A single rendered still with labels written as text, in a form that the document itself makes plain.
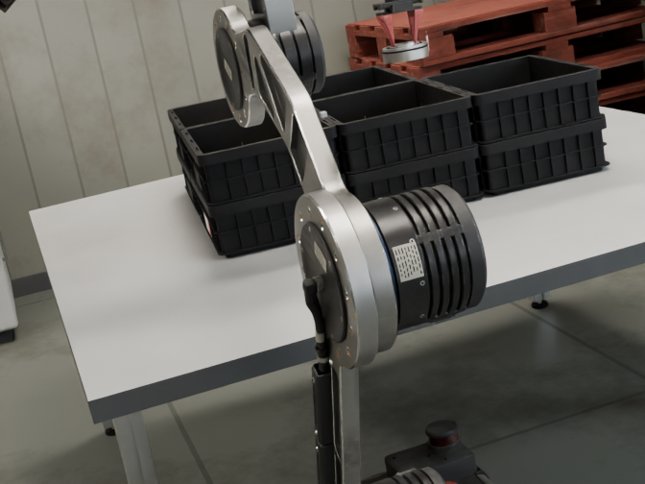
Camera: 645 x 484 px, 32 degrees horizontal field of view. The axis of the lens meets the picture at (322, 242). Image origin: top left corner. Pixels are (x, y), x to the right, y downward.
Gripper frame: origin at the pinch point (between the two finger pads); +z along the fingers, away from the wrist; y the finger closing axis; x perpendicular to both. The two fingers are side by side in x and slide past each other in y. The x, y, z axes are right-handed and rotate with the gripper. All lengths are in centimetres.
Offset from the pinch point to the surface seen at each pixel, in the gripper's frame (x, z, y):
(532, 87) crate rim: 18.4, 13.5, -21.7
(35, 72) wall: -253, 1, 98
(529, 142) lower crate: 17.9, 25.2, -19.6
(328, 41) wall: -268, 12, -34
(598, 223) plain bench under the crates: 51, 37, -19
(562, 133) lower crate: 17.8, 24.8, -27.5
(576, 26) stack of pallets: -180, 19, -117
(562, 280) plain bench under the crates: 69, 41, -4
